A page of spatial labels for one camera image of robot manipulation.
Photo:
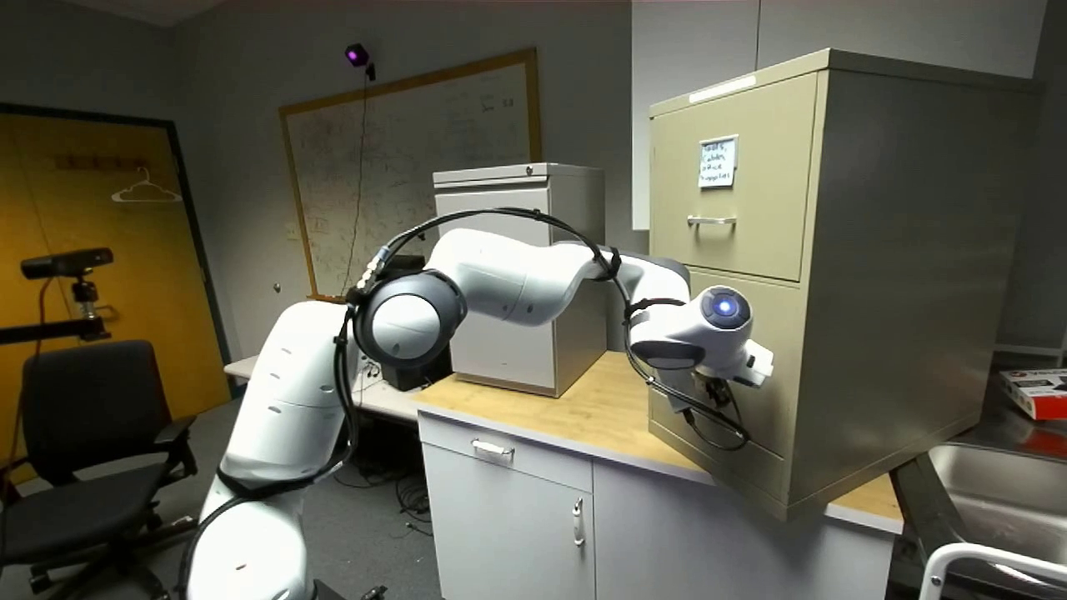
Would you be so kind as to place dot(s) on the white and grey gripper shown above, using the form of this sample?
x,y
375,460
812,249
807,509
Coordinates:
x,y
705,334

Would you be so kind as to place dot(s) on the beige bottom drawer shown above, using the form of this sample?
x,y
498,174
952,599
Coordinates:
x,y
730,412

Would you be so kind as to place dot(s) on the beige drawer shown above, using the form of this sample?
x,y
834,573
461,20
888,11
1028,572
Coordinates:
x,y
730,412
728,177

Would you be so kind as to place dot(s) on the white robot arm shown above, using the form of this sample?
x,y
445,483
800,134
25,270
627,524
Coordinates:
x,y
291,424

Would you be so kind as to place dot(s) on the beige top drawer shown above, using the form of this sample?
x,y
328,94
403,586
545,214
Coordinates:
x,y
728,177

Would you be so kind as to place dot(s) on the grey filing cabinet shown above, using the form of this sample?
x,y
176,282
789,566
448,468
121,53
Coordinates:
x,y
520,239

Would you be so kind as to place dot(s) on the beige filing cabinet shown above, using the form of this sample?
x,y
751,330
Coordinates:
x,y
911,214

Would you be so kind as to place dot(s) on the white base cabinet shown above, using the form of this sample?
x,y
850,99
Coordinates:
x,y
525,518

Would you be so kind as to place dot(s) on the steel sink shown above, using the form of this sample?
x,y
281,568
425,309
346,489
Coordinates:
x,y
977,496

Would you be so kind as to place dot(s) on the red and white box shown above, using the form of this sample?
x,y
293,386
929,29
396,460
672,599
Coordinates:
x,y
1039,394

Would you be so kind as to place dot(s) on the wood framed whiteboard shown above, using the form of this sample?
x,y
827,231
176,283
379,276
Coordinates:
x,y
364,161

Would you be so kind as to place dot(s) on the clothes hanger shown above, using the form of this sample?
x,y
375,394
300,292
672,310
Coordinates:
x,y
145,192

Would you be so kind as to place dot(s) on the black office chair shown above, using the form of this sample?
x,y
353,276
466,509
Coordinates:
x,y
105,443

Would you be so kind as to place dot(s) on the yellow door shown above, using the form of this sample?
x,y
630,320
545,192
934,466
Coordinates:
x,y
53,193

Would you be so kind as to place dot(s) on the white metal frame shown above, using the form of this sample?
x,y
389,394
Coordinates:
x,y
991,557

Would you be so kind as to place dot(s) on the wall mounted camera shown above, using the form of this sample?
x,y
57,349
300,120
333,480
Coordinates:
x,y
360,59

